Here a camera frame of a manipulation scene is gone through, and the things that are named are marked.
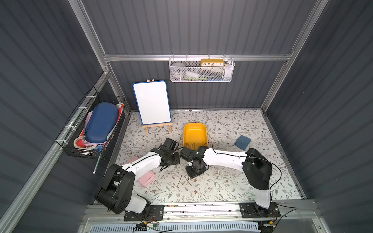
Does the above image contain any yellow plastic storage box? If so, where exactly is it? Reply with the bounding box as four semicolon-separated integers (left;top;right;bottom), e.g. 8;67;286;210
183;123;208;150

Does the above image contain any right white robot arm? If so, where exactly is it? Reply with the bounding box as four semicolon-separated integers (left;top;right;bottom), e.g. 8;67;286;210
180;146;273;210

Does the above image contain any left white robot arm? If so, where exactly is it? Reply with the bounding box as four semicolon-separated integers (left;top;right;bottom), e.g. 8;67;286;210
95;138;180;219

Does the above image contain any small whiteboard on easel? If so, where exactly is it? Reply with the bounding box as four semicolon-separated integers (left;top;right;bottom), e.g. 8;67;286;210
133;80;173;134

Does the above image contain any blue oval case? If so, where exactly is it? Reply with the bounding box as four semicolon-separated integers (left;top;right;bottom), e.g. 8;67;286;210
85;102;119;144

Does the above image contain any white tape roll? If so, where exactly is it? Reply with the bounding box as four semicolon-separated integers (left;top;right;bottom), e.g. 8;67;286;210
170;62;186;79

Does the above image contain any yellow clock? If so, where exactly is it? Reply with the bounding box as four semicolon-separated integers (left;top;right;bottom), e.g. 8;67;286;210
201;58;225;67

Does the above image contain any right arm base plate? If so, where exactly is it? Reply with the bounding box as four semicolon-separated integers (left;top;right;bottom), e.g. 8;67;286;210
239;202;281;219

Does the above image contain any black wire side basket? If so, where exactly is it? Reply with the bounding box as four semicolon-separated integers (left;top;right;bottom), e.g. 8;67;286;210
56;88;126;160

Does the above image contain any white wire wall basket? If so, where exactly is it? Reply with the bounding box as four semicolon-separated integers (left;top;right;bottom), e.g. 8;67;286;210
169;56;236;83

